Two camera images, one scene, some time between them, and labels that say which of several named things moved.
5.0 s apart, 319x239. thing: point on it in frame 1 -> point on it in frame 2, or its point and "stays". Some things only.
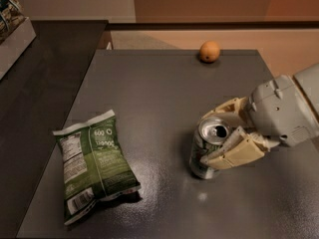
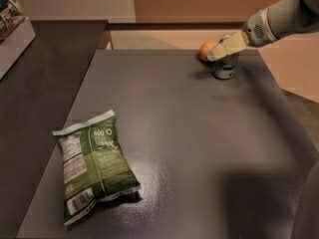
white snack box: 15,43 stays
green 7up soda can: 208,135 -> 225,68
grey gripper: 280,112 -> 256,31
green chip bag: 97,166 stays
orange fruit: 209,51 stays
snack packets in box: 12,13 stays
